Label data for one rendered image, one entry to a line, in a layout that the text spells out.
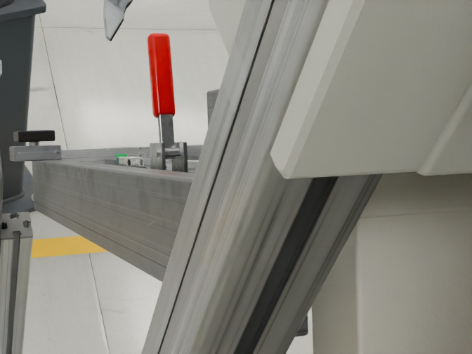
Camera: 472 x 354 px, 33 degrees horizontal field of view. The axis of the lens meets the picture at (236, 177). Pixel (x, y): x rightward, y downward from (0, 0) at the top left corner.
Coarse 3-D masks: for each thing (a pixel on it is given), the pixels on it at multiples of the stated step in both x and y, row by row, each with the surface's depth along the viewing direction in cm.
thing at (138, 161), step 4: (132, 160) 89; (136, 160) 87; (140, 160) 86; (144, 160) 84; (148, 160) 83; (168, 160) 76; (188, 160) 72; (192, 160) 72; (196, 160) 71; (132, 164) 89; (136, 164) 88; (140, 164) 86; (144, 164) 84; (148, 164) 83; (168, 164) 76; (188, 164) 70; (192, 164) 69; (196, 164) 68; (148, 168) 83; (168, 168) 76; (188, 168) 70; (192, 168) 69; (188, 172) 70; (192, 172) 69
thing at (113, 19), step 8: (112, 0) 66; (120, 0) 67; (128, 0) 67; (104, 8) 67; (112, 8) 66; (120, 8) 67; (104, 16) 66; (112, 16) 66; (120, 16) 67; (104, 24) 67; (112, 24) 66; (120, 24) 66; (112, 32) 66
